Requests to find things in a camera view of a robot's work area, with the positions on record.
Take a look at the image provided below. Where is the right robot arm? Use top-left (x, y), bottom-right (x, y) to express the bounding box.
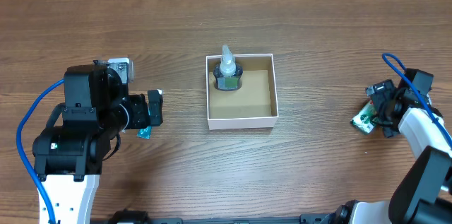
top-left (323, 69), bottom-right (451, 224)

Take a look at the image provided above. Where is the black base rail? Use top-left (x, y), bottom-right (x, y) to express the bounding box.
top-left (104, 210), bottom-right (331, 224)

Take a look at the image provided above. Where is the blue mouthwash spray bottle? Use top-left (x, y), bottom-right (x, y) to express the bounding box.
top-left (213, 45), bottom-right (243, 91)

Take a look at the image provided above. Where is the open white cardboard box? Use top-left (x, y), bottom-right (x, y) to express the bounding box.
top-left (206, 54), bottom-right (279, 130)

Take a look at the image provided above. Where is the green Dettol soap pack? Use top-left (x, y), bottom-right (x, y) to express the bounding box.
top-left (350, 99), bottom-right (377, 135)

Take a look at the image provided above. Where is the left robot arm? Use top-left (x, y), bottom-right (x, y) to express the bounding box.
top-left (32, 59), bottom-right (163, 223)

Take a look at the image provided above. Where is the Colgate toothpaste tube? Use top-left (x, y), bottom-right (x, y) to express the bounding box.
top-left (137, 125), bottom-right (154, 139)

